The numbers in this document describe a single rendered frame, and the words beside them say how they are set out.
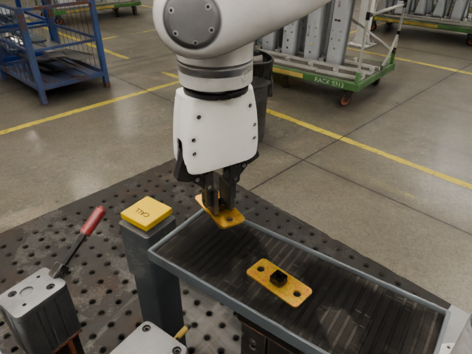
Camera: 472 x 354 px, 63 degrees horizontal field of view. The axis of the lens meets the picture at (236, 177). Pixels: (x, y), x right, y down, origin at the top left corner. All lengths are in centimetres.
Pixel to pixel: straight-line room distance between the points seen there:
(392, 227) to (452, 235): 35
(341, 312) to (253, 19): 35
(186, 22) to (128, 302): 91
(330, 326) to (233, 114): 27
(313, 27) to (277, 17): 434
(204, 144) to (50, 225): 108
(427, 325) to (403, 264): 184
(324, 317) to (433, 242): 211
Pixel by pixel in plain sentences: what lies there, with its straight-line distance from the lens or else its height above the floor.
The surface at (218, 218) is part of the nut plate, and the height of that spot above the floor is 122.
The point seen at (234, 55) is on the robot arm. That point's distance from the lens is 41.
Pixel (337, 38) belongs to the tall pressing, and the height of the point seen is 58.
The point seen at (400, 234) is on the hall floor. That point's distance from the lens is 255.
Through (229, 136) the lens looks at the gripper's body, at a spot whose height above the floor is 134.
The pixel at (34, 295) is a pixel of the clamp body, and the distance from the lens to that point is 71.
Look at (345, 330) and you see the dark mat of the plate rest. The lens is 49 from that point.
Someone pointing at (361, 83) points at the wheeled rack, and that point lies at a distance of 413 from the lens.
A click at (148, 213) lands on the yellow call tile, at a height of 116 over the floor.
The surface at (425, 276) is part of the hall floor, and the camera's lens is 234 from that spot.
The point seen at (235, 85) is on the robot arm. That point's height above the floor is 141.
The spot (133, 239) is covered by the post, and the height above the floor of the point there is 112.
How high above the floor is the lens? 154
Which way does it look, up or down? 32 degrees down
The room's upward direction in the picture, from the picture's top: straight up
